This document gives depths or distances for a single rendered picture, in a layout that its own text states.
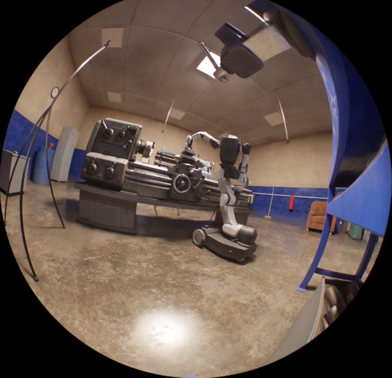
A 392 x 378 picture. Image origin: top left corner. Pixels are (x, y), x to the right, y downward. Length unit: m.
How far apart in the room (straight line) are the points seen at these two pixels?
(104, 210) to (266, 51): 1.59
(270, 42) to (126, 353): 0.94
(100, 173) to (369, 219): 1.46
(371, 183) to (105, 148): 1.62
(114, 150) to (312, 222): 4.48
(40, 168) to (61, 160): 1.18
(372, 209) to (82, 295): 0.89
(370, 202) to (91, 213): 1.66
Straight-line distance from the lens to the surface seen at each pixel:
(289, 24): 0.25
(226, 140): 1.46
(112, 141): 1.50
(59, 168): 4.64
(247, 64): 0.31
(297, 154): 5.11
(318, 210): 4.20
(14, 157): 2.33
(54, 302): 0.81
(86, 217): 1.59
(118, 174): 1.29
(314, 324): 0.53
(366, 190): 0.18
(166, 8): 2.95
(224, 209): 1.35
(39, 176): 3.75
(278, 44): 0.31
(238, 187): 1.53
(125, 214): 1.43
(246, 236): 1.21
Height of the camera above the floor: 0.62
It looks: 5 degrees up
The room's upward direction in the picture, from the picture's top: 10 degrees clockwise
